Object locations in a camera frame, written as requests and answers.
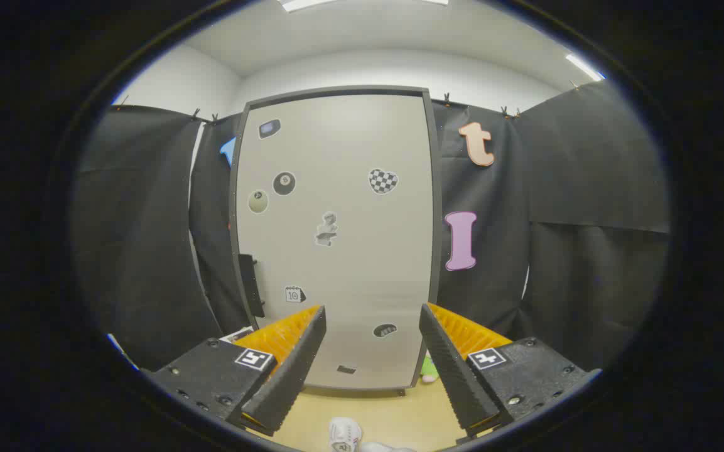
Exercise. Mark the ceiling light panel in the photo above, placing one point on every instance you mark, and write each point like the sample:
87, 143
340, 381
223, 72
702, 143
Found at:
302, 4
435, 2
584, 66

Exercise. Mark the pink green plush toy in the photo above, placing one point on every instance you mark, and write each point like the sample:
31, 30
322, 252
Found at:
428, 375

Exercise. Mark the dark grey shoe cabinet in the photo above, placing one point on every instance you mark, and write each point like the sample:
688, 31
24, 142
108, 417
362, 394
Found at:
436, 188

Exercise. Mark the black backdrop cloth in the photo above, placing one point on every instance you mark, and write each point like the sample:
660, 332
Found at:
588, 188

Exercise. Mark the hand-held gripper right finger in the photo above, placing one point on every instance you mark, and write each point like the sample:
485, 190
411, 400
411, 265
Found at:
456, 376

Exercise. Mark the white book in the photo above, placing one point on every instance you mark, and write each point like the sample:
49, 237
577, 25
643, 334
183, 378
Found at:
239, 334

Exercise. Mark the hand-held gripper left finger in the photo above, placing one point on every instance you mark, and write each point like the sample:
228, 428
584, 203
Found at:
286, 376

